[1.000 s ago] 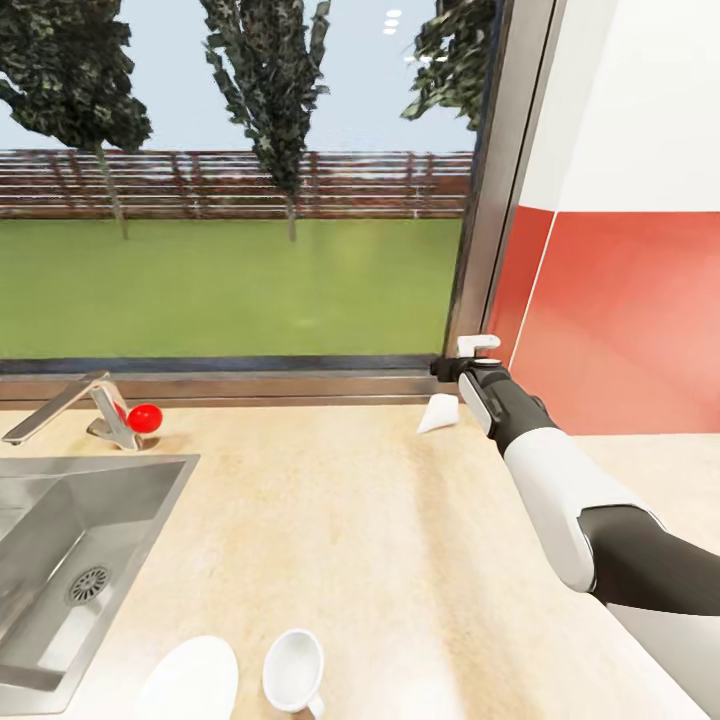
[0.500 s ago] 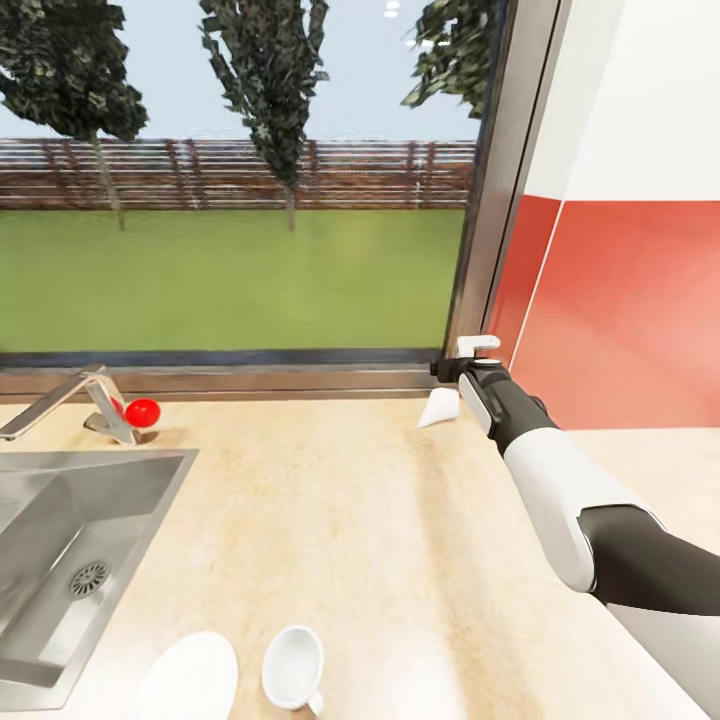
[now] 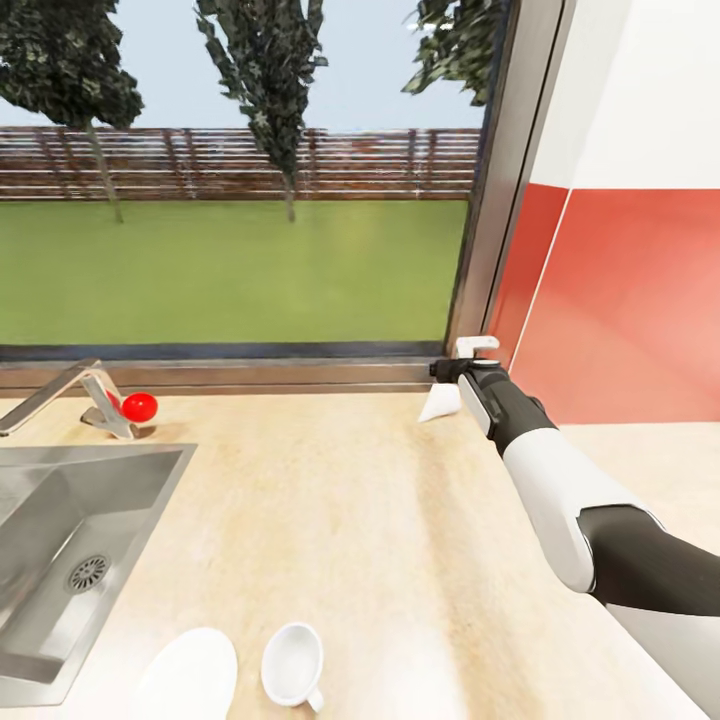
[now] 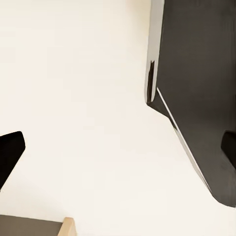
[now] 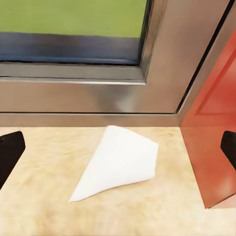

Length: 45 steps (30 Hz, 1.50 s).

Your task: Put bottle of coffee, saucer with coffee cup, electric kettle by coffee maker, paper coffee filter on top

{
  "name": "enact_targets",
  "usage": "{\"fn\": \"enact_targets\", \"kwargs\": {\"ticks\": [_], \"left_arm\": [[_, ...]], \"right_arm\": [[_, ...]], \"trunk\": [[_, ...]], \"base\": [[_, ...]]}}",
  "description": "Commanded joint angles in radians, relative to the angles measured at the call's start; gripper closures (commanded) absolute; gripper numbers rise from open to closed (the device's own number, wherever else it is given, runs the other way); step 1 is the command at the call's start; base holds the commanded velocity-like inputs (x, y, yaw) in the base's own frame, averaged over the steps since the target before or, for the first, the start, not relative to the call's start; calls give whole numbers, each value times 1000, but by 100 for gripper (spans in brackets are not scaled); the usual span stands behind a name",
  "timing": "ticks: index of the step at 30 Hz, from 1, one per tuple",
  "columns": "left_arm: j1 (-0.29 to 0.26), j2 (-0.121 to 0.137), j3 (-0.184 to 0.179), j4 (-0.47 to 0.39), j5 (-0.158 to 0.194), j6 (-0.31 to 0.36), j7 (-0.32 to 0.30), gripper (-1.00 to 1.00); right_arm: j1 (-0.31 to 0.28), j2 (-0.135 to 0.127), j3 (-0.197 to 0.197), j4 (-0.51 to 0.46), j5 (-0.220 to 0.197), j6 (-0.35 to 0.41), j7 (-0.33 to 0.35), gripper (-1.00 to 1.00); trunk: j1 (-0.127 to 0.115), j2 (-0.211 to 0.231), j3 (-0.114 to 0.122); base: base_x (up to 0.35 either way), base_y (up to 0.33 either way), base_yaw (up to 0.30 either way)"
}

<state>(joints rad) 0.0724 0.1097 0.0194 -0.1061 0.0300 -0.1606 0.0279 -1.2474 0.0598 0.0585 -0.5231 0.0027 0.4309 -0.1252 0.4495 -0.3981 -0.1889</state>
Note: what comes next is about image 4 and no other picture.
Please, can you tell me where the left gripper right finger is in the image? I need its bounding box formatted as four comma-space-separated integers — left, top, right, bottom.
221, 130, 236, 169

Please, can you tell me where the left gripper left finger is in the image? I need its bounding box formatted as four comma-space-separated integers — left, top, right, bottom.
0, 131, 26, 190

